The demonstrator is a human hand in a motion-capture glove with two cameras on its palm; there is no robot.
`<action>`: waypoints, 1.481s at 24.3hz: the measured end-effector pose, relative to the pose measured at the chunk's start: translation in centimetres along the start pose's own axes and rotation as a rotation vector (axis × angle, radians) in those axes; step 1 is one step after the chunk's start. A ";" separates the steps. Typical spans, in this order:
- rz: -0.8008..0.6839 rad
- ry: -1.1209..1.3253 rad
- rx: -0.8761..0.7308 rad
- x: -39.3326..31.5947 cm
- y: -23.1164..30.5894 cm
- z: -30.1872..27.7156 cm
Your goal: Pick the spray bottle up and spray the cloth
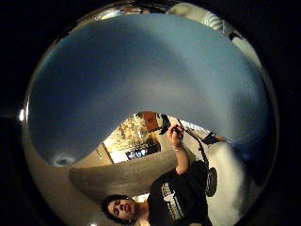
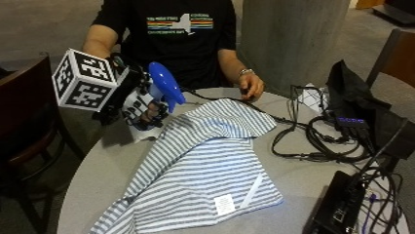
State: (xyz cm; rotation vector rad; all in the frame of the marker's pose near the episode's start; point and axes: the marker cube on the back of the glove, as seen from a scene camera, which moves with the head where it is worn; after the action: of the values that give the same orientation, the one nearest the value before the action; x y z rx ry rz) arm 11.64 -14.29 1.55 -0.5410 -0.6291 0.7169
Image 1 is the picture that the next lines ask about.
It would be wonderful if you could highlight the brown board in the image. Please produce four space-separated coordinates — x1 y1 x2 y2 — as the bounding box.
140 111 162 133

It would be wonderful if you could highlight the black round object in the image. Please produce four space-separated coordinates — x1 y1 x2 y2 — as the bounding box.
204 167 218 198

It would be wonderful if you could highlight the the person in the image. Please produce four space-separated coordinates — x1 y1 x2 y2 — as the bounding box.
101 122 230 226

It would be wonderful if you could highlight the white soft object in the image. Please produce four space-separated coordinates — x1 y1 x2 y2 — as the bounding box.
230 32 263 70

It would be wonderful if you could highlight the black handheld device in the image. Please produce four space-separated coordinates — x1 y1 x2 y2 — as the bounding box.
158 114 172 136

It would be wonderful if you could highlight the black cable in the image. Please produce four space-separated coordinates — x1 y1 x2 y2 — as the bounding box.
176 118 211 170

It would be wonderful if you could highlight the white striped cloth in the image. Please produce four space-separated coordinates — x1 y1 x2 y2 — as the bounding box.
165 2 228 34

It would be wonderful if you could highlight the black wrist strap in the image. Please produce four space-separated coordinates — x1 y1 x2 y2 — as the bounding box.
201 131 218 146

